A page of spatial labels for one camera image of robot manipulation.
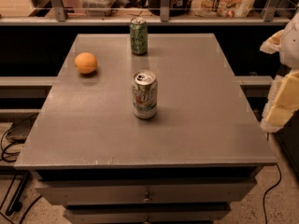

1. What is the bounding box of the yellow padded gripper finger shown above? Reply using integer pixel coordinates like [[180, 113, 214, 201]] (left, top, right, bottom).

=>
[[260, 30, 283, 54], [261, 70, 299, 133]]

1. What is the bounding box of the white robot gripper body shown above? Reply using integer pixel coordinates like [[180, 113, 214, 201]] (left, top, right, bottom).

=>
[[279, 13, 299, 69]]

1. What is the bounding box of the white 7up can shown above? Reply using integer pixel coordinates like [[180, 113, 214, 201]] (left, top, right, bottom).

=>
[[132, 70, 158, 119]]

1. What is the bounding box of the green soda can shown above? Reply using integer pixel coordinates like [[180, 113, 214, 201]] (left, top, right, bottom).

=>
[[130, 17, 148, 55]]

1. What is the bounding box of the snack bag on shelf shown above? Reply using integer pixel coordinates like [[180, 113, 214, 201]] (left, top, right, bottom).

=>
[[195, 0, 255, 18]]

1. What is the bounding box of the grey drawer cabinet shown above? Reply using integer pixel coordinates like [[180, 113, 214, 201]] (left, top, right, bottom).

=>
[[13, 33, 278, 224]]

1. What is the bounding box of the clear plastic container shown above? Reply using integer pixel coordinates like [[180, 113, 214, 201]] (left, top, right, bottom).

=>
[[79, 0, 116, 16]]

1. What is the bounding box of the orange fruit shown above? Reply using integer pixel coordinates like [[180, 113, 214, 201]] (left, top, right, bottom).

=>
[[75, 52, 97, 75]]

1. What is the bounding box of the upper drawer with knob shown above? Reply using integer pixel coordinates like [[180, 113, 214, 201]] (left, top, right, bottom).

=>
[[36, 178, 256, 205]]

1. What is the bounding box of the lower drawer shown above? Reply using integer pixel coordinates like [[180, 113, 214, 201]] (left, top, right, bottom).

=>
[[64, 203, 231, 224]]

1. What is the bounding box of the grey power adapter box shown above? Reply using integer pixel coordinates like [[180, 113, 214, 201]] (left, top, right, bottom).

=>
[[6, 119, 33, 142]]

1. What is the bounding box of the black cable right floor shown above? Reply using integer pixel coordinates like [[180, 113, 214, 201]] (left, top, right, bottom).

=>
[[262, 163, 283, 224]]

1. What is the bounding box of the black cables left floor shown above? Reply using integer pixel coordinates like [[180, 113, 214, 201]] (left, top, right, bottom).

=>
[[0, 113, 39, 163]]

